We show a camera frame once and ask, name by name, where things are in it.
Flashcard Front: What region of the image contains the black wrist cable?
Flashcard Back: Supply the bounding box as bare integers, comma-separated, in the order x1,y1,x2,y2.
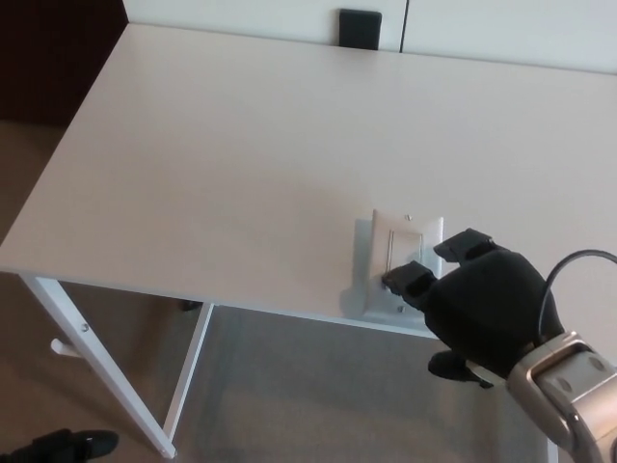
537,249,617,346

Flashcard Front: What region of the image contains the black rectangular wall panel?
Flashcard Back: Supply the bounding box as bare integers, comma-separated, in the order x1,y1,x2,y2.
338,8,384,51

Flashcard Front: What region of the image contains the white peg hook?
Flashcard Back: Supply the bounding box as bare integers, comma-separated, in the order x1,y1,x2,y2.
50,339,81,359

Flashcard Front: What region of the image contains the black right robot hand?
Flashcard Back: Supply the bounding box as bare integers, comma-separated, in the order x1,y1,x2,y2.
381,229,566,390

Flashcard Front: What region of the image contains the white rocker light switch plate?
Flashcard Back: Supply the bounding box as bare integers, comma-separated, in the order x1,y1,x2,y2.
341,207,445,325

